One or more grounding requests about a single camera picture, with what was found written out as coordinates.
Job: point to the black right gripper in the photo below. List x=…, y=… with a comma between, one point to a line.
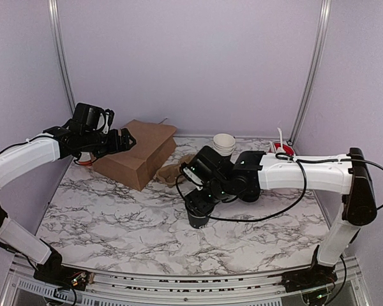
x=194, y=201

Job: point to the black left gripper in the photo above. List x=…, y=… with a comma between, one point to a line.
x=114, y=145

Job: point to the black takeout coffee cup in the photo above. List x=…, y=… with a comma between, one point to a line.
x=198, y=215

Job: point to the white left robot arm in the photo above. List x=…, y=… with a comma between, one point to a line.
x=28, y=174

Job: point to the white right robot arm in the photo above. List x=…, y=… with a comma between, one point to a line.
x=346, y=175

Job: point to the brown paper bag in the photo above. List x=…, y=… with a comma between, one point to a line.
x=136, y=167

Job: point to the stack of black paper cups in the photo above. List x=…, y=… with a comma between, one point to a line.
x=224, y=144

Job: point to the brown cardboard cup carrier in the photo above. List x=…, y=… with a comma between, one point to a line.
x=167, y=174

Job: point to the orange white bowl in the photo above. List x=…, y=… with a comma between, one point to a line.
x=84, y=159

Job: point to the red utensil holder cup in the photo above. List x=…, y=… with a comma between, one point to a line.
x=277, y=147

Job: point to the white plastic utensil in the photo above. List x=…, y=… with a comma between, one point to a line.
x=280, y=140

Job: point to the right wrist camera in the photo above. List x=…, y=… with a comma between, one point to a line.
x=191, y=176

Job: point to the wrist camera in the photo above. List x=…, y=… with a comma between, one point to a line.
x=191, y=176
x=91, y=119

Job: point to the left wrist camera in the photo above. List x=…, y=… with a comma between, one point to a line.
x=91, y=119

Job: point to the aluminium frame post left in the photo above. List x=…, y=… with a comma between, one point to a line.
x=61, y=58

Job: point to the aluminium frame post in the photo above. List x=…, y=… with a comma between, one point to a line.
x=317, y=54
x=61, y=58

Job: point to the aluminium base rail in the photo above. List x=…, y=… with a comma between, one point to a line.
x=98, y=287

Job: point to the aluminium frame post right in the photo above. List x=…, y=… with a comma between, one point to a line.
x=317, y=54

